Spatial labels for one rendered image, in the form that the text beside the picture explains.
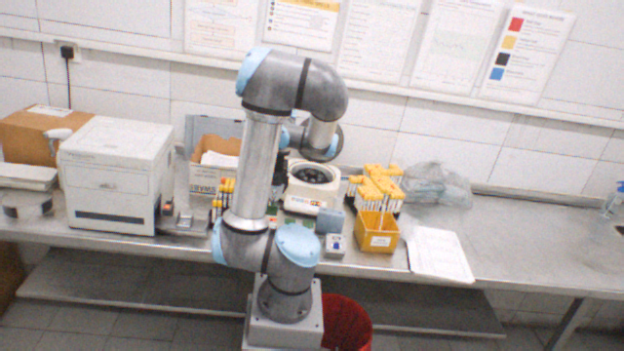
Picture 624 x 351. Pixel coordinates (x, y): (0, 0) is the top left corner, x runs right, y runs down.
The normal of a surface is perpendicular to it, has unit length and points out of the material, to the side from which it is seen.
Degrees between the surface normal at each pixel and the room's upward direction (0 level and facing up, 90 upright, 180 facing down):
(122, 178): 90
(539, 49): 94
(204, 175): 86
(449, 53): 92
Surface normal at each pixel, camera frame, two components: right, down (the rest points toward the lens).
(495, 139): 0.04, 0.47
